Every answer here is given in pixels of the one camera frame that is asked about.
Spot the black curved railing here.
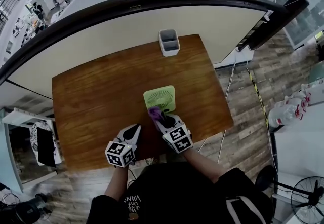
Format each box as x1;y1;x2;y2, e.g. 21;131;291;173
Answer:
0;0;311;84

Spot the person's right forearm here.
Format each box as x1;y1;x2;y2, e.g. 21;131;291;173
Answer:
181;147;231;184

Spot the plastic water bottle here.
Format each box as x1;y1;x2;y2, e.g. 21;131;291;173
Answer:
267;104;304;127

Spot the person's black printed shirt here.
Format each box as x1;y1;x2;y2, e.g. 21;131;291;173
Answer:
86;161;274;224

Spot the purple cloth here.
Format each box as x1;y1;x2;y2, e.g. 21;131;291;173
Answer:
147;106;166;123

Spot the white and grey pen holder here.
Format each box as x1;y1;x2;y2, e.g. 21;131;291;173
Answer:
158;28;181;57

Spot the green square fan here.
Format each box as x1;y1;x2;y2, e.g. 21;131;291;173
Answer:
143;85;176;115

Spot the black standing floor fan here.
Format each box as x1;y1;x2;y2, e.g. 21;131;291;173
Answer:
255;164;324;224

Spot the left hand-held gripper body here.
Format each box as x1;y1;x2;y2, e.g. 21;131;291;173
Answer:
104;123;142;168

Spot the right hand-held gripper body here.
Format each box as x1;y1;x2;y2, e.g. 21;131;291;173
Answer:
154;113;194;154

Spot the white cable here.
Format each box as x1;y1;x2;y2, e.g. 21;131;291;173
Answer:
217;129;226;164
224;52;241;99

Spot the person's left forearm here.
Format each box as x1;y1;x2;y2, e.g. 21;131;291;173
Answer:
104;166;131;202

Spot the black and white patterned cloth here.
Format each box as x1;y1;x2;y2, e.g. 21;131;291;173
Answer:
29;120;62;168

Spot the yellow and black floor tape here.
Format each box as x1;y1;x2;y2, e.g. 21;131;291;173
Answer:
247;68;270;127

